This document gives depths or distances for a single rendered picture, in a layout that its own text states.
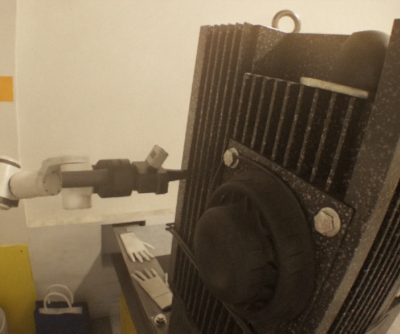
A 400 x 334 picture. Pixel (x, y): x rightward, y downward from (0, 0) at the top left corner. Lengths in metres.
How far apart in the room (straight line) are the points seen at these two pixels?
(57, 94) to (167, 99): 0.51
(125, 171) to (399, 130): 0.51
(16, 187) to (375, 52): 0.76
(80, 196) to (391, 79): 0.57
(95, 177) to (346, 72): 0.48
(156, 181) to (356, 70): 0.47
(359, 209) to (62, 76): 1.19
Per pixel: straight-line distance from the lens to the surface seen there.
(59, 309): 1.67
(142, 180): 0.64
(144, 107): 1.38
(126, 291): 1.53
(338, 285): 0.39
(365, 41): 0.37
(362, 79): 0.36
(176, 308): 0.96
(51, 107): 1.33
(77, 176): 0.59
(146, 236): 1.49
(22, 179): 0.76
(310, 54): 0.53
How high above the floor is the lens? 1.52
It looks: 20 degrees down
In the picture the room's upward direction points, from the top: 9 degrees clockwise
